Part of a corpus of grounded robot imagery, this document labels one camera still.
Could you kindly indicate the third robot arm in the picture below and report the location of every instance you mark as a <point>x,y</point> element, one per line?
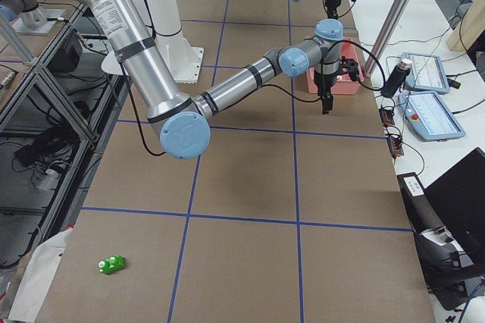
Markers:
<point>30,12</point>

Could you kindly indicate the pink plastic box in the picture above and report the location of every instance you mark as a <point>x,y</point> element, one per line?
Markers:
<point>347,50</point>

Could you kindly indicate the dark box with label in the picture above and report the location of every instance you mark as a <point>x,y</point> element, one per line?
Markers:
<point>420,213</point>

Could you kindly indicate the grey usb hub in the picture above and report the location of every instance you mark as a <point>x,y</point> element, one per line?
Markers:
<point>386,116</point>
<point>394,142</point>

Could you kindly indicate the black bottle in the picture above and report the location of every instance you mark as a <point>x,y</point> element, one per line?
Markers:
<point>396,78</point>

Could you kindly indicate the teach pendant tablet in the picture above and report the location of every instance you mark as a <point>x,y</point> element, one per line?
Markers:
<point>429,117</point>
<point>427,73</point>

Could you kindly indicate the black laptop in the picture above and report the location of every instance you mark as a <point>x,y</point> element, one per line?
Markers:
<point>457,197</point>

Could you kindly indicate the green block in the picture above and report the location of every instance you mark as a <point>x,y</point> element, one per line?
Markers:
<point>112,264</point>

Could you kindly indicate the aluminium frame post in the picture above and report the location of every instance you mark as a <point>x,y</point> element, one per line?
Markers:
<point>383,38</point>

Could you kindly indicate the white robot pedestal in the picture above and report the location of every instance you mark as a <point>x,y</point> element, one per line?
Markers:
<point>162,16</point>

